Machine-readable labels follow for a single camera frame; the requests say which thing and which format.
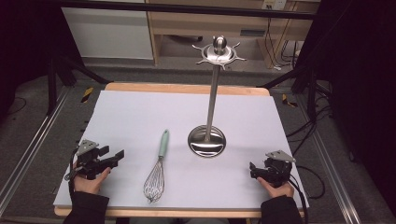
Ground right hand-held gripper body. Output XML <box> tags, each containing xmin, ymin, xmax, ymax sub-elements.
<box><xmin>257</xmin><ymin>149</ymin><xmax>297</xmax><ymax>189</ymax></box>

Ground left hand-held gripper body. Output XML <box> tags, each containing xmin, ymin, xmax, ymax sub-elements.
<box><xmin>76</xmin><ymin>139</ymin><xmax>116</xmax><ymax>181</ymax></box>

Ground person's right hand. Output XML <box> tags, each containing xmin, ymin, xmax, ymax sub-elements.
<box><xmin>257</xmin><ymin>176</ymin><xmax>295</xmax><ymax>199</ymax></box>

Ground person's left hand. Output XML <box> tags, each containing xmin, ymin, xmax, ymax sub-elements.
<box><xmin>73</xmin><ymin>167</ymin><xmax>112</xmax><ymax>195</ymax></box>

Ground yellow black striped tape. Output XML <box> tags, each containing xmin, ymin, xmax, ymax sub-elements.
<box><xmin>80</xmin><ymin>86</ymin><xmax>94</xmax><ymax>104</ymax></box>
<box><xmin>281</xmin><ymin>93</ymin><xmax>298</xmax><ymax>109</ymax></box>

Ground white table mat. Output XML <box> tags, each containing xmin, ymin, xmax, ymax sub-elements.
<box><xmin>52</xmin><ymin>90</ymin><xmax>310</xmax><ymax>210</ymax></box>

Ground steel utensil stand with hooks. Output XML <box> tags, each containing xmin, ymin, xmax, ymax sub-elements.
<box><xmin>187</xmin><ymin>35</ymin><xmax>248</xmax><ymax>159</ymax></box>

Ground black metal stand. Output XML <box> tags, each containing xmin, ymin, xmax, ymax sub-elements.
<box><xmin>256</xmin><ymin>66</ymin><xmax>332</xmax><ymax>120</ymax></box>
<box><xmin>46</xmin><ymin>54</ymin><xmax>111</xmax><ymax>117</ymax></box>

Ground black curtain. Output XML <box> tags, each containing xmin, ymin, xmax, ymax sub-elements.
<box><xmin>295</xmin><ymin>0</ymin><xmax>396</xmax><ymax>216</ymax></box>
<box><xmin>0</xmin><ymin>0</ymin><xmax>82</xmax><ymax>122</ymax></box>

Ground white cabinet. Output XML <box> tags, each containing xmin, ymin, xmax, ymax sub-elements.
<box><xmin>61</xmin><ymin>7</ymin><xmax>154</xmax><ymax>61</ymax></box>

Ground wooden desk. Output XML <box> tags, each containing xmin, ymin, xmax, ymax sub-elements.
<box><xmin>145</xmin><ymin>0</ymin><xmax>321</xmax><ymax>69</ymax></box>

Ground left hand-held gripper cable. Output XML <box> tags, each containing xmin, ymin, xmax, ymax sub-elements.
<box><xmin>64</xmin><ymin>147</ymin><xmax>80</xmax><ymax>200</ymax></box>

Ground hand-held gripper cable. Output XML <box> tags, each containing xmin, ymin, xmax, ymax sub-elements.
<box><xmin>64</xmin><ymin>147</ymin><xmax>80</xmax><ymax>200</ymax></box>
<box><xmin>289</xmin><ymin>177</ymin><xmax>310</xmax><ymax>224</ymax></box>

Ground right hand-held gripper cable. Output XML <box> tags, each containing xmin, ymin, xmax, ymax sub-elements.
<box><xmin>289</xmin><ymin>177</ymin><xmax>310</xmax><ymax>224</ymax></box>

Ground whisk with green handle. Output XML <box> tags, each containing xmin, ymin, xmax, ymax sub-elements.
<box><xmin>143</xmin><ymin>129</ymin><xmax>171</xmax><ymax>204</ymax></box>

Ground black floor cables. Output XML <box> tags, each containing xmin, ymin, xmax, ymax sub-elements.
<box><xmin>285</xmin><ymin>90</ymin><xmax>334</xmax><ymax>200</ymax></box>

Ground metal floor rail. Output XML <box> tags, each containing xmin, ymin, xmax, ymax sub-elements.
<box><xmin>0</xmin><ymin>87</ymin><xmax>73</xmax><ymax>217</ymax></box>
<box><xmin>295</xmin><ymin>92</ymin><xmax>362</xmax><ymax>224</ymax></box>

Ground black horizontal frame bar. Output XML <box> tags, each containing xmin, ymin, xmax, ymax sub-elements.
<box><xmin>59</xmin><ymin>0</ymin><xmax>316</xmax><ymax>21</ymax></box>

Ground white wall socket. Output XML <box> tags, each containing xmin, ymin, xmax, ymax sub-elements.
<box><xmin>262</xmin><ymin>0</ymin><xmax>287</xmax><ymax>10</ymax></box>

